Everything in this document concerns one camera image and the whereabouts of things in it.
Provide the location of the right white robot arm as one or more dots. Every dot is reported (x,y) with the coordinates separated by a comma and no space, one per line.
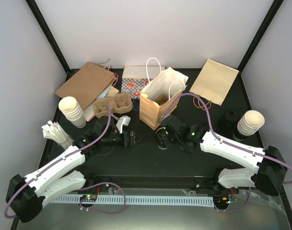
(260,168)

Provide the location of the single pulp cup carrier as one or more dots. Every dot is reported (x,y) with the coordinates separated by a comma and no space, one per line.
(162,99)

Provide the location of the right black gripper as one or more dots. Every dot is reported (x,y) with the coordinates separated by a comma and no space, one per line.
(169,143)

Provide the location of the orange paper bag white handles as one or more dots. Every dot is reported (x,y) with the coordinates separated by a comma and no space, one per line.
(168,81)

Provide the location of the light blue cable duct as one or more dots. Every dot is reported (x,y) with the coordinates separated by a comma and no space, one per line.
(194,201)

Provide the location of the black lidded cup right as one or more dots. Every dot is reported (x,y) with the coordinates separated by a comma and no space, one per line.
(228,121)

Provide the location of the tan paper bag brown handles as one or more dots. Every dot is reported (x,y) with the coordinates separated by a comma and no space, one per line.
(214,81)

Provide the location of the right stack paper cups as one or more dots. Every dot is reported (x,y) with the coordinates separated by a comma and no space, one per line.
(248,125)

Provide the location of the right black frame post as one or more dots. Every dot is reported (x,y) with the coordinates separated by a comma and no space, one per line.
(275,6)

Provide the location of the left base circuit board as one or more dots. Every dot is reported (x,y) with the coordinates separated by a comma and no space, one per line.
(88,198)

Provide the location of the brown kraft paper bag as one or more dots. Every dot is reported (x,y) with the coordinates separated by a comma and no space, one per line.
(86,84)

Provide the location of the base circuit board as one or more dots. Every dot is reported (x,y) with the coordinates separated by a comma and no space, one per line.
(224,200)
(88,198)

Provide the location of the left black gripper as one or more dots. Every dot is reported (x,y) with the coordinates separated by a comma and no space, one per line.
(131,144)

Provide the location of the white wrapped straws bundle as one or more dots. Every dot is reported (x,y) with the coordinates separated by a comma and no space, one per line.
(54,131)

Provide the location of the left stack paper cups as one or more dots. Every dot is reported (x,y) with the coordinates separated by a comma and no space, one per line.
(72,111)

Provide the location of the black frame post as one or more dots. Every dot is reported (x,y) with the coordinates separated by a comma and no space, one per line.
(48,34)
(275,6)

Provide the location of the blue checkered paper bag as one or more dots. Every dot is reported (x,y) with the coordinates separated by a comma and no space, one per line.
(135,78)

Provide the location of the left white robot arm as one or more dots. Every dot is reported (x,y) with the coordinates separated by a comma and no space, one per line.
(28,195)

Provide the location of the stack paper cups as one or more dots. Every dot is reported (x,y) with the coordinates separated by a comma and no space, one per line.
(248,125)
(72,111)

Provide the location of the pink white paper bag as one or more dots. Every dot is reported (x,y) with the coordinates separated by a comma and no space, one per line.
(110,91)

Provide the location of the left black frame post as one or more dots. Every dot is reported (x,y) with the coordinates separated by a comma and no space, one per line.
(48,34)

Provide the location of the right base circuit board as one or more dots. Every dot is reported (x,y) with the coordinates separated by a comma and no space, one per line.
(224,200)

